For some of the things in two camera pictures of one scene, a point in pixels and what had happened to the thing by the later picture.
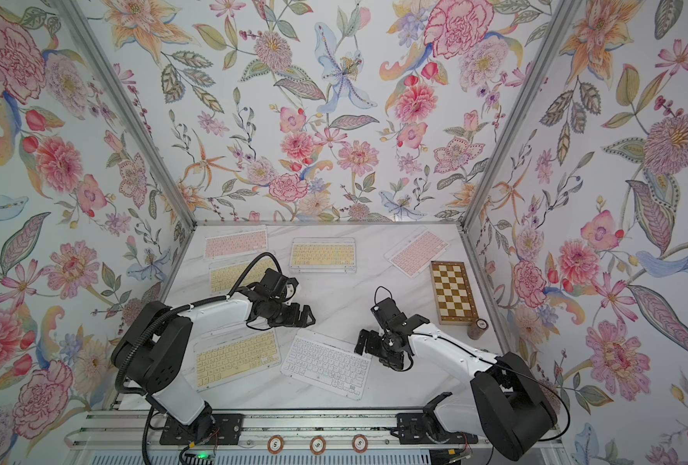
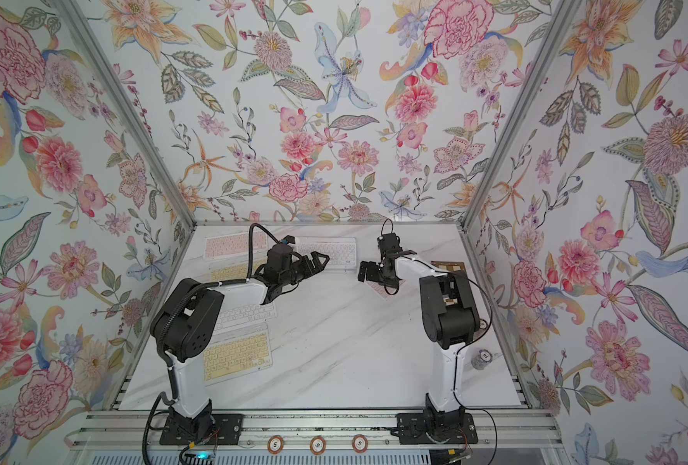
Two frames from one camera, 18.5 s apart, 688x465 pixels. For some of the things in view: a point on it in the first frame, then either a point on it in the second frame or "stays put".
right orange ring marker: [359, 443] stays put
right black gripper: [371, 345] to [371, 271]
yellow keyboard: [225, 275] stays put
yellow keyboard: [219, 360] stays put
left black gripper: [295, 321] to [309, 270]
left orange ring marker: [275, 445] stays put
